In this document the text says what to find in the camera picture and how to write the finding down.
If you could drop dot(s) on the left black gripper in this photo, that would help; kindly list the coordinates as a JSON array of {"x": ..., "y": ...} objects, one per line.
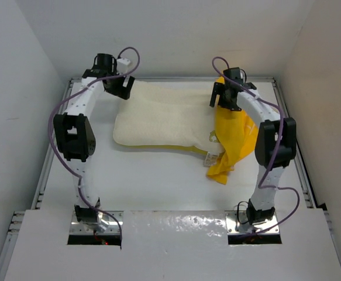
[{"x": 123, "y": 92}]

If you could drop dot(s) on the metal base plate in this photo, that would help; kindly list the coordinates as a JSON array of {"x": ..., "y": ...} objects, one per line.
[
  {"x": 234, "y": 227},
  {"x": 104, "y": 226}
]

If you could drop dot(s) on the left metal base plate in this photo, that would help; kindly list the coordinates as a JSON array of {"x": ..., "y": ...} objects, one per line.
[{"x": 104, "y": 226}]

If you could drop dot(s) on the yellow pillowcase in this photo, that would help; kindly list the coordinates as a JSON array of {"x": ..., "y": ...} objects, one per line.
[{"x": 237, "y": 134}]

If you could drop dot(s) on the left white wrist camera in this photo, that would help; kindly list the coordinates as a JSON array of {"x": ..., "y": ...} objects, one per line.
[{"x": 123, "y": 63}]

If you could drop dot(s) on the cream quilted pillow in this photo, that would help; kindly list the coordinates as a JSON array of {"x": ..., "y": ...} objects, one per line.
[{"x": 167, "y": 118}]

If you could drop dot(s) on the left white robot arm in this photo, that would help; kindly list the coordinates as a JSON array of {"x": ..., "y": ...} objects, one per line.
[{"x": 74, "y": 136}]

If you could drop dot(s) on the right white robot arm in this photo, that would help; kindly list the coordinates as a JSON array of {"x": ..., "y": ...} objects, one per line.
[{"x": 275, "y": 145}]

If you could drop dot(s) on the white pillow care label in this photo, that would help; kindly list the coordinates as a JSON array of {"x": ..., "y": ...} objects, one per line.
[{"x": 210, "y": 159}]

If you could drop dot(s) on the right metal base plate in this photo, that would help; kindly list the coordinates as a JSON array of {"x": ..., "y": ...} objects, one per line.
[{"x": 234, "y": 227}]

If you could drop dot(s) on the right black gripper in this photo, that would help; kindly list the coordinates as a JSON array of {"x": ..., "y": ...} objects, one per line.
[{"x": 219, "y": 88}]

